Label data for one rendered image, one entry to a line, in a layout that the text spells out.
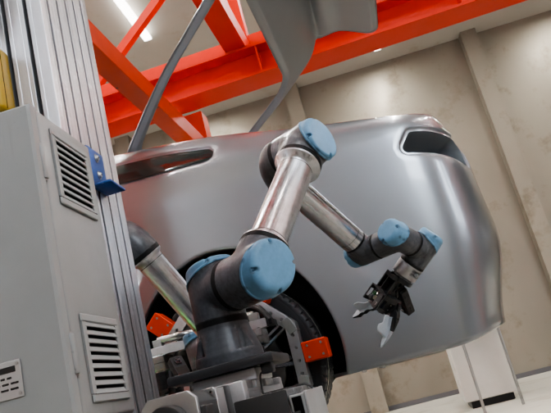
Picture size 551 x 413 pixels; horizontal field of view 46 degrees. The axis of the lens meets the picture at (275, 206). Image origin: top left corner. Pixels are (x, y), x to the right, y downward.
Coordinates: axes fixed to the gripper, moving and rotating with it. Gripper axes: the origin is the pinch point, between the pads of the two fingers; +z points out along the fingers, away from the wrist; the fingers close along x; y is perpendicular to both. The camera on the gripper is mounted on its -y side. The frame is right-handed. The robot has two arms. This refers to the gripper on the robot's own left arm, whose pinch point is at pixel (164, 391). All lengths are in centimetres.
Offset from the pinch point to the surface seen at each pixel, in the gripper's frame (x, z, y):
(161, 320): 14.2, 17.0, -24.8
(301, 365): 43.6, -17.2, 5.8
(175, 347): 6.3, -3.5, -12.4
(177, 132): 136, 158, -167
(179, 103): 161, 182, -202
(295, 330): 45.2, -17.9, -6.0
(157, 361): -0.3, -1.0, -9.9
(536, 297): 965, 473, 36
